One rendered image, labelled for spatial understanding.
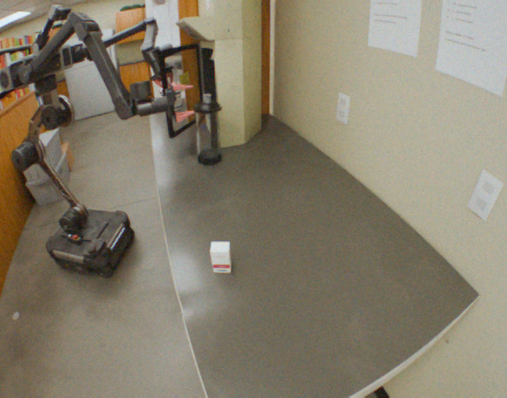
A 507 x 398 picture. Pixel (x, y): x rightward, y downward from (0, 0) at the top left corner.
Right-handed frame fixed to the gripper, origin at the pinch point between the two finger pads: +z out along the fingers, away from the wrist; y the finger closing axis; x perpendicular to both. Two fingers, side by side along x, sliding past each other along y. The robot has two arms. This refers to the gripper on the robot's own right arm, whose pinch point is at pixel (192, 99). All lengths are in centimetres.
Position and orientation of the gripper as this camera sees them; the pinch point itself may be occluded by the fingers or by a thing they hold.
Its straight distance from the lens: 101.0
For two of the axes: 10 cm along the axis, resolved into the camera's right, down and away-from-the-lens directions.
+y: -0.1, -8.1, -5.9
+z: 9.3, -2.2, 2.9
